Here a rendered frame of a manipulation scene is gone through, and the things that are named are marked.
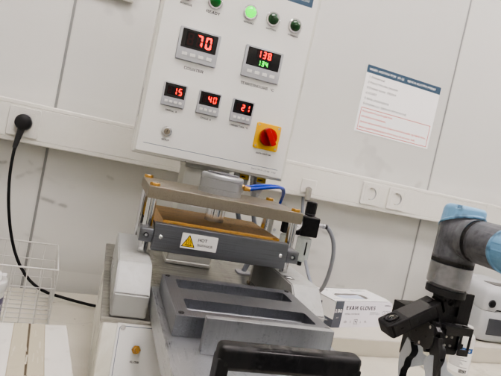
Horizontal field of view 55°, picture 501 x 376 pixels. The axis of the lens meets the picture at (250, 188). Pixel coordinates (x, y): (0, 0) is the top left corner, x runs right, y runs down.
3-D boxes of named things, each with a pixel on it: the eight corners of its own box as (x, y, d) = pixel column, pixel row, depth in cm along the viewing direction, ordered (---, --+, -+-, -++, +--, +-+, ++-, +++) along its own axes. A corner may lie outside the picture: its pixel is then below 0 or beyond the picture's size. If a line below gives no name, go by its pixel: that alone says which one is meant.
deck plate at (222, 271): (105, 246, 110) (106, 242, 110) (248, 267, 120) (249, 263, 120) (99, 321, 66) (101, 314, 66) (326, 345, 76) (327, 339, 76)
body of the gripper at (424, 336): (467, 361, 87) (483, 297, 87) (427, 356, 85) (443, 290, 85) (440, 343, 95) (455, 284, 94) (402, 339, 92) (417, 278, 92)
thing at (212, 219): (150, 224, 95) (160, 177, 94) (256, 241, 101) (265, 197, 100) (158, 243, 78) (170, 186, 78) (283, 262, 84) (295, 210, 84)
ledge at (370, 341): (255, 309, 145) (259, 294, 145) (464, 327, 176) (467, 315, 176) (300, 352, 118) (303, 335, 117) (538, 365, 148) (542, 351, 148)
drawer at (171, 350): (145, 310, 72) (156, 259, 71) (282, 325, 78) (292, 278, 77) (166, 425, 43) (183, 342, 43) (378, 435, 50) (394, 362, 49)
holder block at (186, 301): (159, 289, 70) (162, 272, 70) (285, 306, 76) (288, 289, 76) (171, 336, 54) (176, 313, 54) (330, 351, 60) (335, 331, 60)
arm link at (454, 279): (448, 266, 84) (420, 255, 92) (441, 292, 84) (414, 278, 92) (483, 273, 86) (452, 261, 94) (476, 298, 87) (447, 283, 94)
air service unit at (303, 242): (256, 257, 109) (269, 192, 108) (314, 265, 113) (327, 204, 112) (262, 262, 104) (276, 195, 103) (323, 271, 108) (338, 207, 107)
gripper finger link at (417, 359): (421, 385, 95) (441, 350, 92) (395, 383, 94) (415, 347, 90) (414, 373, 98) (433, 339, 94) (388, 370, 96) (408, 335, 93)
